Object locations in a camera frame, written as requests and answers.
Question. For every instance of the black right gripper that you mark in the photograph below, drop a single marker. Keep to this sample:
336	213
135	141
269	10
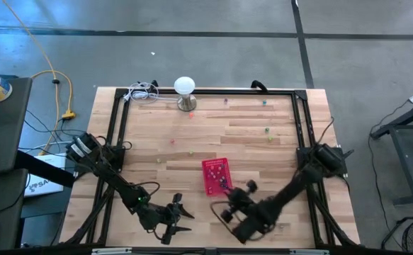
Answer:
241	203

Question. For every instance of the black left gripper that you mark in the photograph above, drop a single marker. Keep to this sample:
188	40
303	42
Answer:
156	216

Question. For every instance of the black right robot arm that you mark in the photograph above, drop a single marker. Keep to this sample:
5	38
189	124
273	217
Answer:
291	187

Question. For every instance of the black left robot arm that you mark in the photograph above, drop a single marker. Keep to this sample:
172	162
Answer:
114	177

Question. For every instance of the red plastic slotted basket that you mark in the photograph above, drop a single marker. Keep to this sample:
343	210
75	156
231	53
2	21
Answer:
209	187

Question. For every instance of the white globe table lamp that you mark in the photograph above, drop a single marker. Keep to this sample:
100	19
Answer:
184	85

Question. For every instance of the white printed cardboard box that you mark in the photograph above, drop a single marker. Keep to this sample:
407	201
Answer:
43	186

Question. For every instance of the black side table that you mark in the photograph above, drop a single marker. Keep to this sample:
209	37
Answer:
387	130

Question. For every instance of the dark grey side desk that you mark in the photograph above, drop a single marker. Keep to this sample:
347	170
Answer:
8	124

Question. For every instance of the silver aluminium bracket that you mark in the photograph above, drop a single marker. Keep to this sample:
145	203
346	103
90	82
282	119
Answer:
112	251
309	251

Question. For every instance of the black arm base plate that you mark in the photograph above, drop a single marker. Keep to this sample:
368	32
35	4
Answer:
340	170
85	170

